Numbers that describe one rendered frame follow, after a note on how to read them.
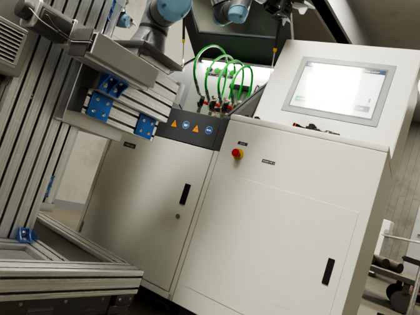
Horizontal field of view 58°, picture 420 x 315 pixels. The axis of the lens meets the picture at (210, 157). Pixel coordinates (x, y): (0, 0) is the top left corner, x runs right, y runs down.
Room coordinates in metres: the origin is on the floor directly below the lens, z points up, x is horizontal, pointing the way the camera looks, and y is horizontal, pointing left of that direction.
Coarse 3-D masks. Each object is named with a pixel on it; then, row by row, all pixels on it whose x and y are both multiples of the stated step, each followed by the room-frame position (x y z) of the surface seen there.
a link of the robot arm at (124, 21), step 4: (124, 8) 1.96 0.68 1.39; (124, 12) 1.98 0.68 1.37; (120, 16) 1.97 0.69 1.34; (124, 16) 1.97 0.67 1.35; (128, 16) 1.99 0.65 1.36; (120, 20) 1.97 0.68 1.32; (124, 20) 1.97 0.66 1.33; (128, 20) 2.00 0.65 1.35; (116, 24) 2.00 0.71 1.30; (120, 24) 1.99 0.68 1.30; (124, 24) 1.98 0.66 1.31; (128, 24) 2.02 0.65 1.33
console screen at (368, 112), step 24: (312, 72) 1.92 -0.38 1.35; (336, 72) 1.86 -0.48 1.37; (360, 72) 1.81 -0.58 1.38; (384, 72) 1.76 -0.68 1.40; (288, 96) 1.92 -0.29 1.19; (312, 96) 1.86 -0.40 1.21; (336, 96) 1.81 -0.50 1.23; (360, 96) 1.76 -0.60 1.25; (384, 96) 1.72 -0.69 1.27; (336, 120) 1.77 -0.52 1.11; (360, 120) 1.72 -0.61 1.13
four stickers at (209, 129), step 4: (172, 120) 1.91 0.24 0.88; (176, 120) 1.90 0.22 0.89; (172, 124) 1.91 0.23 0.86; (176, 124) 1.89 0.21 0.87; (184, 124) 1.87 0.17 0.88; (188, 124) 1.86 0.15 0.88; (196, 124) 1.84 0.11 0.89; (184, 128) 1.87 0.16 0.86; (192, 128) 1.85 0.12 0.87; (196, 128) 1.83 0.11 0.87; (208, 128) 1.80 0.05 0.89; (212, 128) 1.79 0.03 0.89; (204, 132) 1.81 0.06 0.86; (208, 132) 1.80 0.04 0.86
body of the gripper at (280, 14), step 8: (272, 0) 1.49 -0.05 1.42; (280, 0) 1.51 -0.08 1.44; (288, 0) 1.50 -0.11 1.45; (264, 8) 1.50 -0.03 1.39; (272, 8) 1.50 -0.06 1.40; (280, 8) 1.52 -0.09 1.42; (288, 8) 1.51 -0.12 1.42; (272, 16) 1.54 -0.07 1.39; (280, 16) 1.54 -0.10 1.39; (288, 16) 1.51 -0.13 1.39
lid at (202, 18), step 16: (192, 0) 2.24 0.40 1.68; (208, 0) 2.18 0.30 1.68; (192, 16) 2.32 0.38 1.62; (208, 16) 2.28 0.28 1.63; (256, 16) 2.10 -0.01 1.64; (192, 32) 2.43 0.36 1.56; (208, 32) 2.38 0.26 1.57; (224, 32) 2.31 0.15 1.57; (240, 32) 2.25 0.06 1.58; (256, 32) 2.19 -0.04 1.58; (272, 32) 2.13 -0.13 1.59; (288, 32) 2.06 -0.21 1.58; (192, 48) 2.54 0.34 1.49; (208, 48) 2.47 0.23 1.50; (224, 48) 2.39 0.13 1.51; (240, 48) 2.33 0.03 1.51; (256, 48) 2.26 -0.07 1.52; (272, 48) 2.20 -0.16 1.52
